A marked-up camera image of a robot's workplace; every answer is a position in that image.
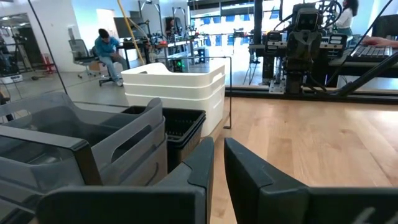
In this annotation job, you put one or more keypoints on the black mesh basket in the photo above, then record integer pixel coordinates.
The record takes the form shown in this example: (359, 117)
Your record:
(180, 124)
(186, 154)
(186, 140)

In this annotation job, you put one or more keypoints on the black aluminium table frame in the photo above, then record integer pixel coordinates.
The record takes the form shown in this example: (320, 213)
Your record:
(311, 97)

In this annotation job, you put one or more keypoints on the seated person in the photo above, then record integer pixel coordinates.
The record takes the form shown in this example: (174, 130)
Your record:
(107, 46)

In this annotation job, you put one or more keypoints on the gray office chair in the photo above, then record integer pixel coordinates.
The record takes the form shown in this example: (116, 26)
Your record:
(79, 51)

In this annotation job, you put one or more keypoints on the black keyboard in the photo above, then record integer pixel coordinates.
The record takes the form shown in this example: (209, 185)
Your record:
(370, 53)

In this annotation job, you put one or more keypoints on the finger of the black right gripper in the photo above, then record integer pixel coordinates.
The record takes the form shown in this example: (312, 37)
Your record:
(313, 49)
(295, 49)

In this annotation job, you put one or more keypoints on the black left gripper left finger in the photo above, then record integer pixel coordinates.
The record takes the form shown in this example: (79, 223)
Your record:
(140, 205)

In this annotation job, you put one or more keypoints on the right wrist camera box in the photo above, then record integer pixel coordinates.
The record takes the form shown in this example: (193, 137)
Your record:
(307, 20)

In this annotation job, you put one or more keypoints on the standing person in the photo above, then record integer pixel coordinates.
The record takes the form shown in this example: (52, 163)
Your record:
(345, 18)

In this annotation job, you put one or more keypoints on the gray translucent plastic basket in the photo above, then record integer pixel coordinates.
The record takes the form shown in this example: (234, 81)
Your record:
(161, 165)
(160, 137)
(130, 130)

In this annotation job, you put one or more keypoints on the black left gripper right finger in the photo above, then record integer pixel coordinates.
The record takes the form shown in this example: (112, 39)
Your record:
(280, 205)

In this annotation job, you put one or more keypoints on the dark flat monitor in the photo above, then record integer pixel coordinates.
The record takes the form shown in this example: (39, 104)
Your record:
(124, 27)

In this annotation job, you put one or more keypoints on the person's hand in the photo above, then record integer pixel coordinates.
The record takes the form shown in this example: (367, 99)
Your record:
(382, 41)

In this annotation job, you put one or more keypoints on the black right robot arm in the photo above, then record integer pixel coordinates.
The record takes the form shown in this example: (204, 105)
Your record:
(293, 81)

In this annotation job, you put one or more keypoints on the black box green light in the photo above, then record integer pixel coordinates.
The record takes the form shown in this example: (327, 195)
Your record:
(178, 65)

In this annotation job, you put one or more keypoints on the black tripod stand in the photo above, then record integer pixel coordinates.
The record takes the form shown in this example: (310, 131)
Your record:
(18, 53)

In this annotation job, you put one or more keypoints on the gray computer monitor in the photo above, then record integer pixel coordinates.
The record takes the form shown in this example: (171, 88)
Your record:
(387, 26)

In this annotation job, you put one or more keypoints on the white plastic basket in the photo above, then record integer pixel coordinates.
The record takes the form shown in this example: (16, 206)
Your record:
(180, 91)
(174, 77)
(214, 115)

